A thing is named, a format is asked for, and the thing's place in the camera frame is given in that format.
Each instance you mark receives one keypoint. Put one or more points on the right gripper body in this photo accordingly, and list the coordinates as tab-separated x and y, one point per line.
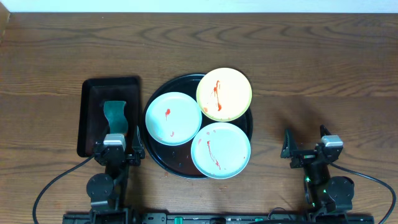
305	157

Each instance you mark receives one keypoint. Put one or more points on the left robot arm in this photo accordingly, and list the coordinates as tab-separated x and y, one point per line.
107	190

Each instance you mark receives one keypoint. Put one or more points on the rectangular black tray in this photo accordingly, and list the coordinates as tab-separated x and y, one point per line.
93	124

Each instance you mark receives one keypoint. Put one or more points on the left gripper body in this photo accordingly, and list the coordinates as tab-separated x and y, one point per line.
135	162

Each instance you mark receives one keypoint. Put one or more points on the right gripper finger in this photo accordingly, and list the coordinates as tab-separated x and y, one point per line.
324	131
288	145

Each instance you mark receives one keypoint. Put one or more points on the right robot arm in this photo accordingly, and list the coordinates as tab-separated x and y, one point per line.
331	197

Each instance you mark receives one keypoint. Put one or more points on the yellow plate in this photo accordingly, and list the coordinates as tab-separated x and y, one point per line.
224	94

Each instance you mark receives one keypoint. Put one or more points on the round black tray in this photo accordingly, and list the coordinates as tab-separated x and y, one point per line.
178	159

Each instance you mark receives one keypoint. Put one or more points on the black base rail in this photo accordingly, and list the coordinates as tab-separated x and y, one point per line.
162	218

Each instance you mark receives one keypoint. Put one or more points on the green orange sponge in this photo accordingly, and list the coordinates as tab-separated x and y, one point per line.
114	113

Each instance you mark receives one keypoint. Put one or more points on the light blue plate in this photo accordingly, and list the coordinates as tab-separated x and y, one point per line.
220	150
173	118

